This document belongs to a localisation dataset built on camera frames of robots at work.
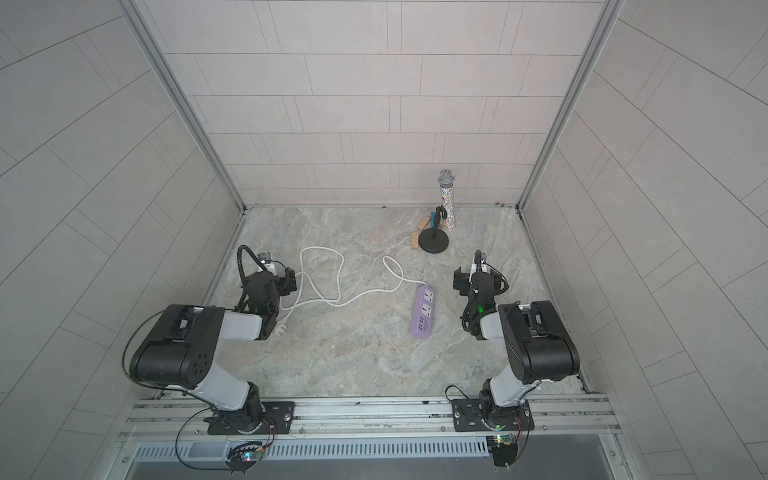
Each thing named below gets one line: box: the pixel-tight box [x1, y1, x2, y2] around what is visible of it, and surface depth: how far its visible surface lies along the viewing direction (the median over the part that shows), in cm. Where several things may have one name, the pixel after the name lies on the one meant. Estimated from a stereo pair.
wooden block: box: [411, 216, 430, 250], surface depth 108 cm
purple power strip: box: [410, 284, 436, 340], surface depth 88 cm
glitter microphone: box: [437, 168, 456, 232], surface depth 87 cm
